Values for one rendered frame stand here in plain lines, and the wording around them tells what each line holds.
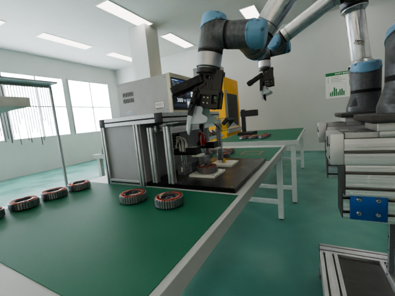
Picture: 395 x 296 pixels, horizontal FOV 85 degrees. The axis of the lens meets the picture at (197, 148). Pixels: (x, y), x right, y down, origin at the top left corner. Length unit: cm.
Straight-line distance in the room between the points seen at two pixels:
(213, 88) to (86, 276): 57
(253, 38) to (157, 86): 68
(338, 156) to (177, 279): 54
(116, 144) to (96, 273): 80
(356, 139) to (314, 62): 576
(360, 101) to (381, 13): 557
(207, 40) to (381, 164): 58
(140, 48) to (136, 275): 525
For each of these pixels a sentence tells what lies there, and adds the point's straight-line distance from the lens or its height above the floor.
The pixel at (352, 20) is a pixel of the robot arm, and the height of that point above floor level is 148.
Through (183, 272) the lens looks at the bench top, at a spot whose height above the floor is 74.
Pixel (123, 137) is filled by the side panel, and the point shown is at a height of 101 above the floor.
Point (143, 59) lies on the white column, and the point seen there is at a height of 254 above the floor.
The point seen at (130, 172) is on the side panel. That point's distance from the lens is 123.
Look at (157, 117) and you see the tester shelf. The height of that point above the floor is 109.
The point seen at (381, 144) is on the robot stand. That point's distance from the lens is 75.
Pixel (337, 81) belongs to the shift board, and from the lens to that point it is 639.
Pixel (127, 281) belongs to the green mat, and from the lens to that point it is 54.
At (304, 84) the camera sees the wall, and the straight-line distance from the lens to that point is 638.
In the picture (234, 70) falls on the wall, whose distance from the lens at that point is 681.
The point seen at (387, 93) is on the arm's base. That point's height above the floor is 109.
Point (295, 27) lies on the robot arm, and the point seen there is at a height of 149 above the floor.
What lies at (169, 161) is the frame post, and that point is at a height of 88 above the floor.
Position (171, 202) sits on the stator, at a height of 78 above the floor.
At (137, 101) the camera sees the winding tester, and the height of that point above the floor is 120.
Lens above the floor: 106
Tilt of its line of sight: 7 degrees down
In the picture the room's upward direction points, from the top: 5 degrees counter-clockwise
